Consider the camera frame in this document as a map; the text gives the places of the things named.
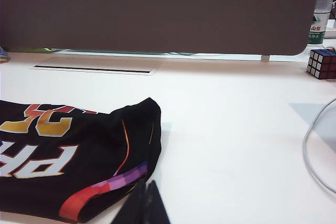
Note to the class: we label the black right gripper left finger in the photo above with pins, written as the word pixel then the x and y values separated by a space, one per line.
pixel 134 205

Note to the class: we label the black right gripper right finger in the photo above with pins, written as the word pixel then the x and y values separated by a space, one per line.
pixel 156 205

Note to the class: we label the black basketball jersey number 35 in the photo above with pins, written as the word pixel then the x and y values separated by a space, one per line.
pixel 92 142

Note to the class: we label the green flat item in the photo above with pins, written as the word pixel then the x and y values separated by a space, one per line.
pixel 50 49

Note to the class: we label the taupe fabric desk partition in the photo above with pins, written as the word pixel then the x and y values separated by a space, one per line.
pixel 157 11

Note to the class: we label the light blue patterned garment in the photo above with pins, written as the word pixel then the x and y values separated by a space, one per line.
pixel 3 55

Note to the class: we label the Rubik's cube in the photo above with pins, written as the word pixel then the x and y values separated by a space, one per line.
pixel 324 64

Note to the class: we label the clear plastic water bottle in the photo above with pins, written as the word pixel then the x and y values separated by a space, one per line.
pixel 320 11

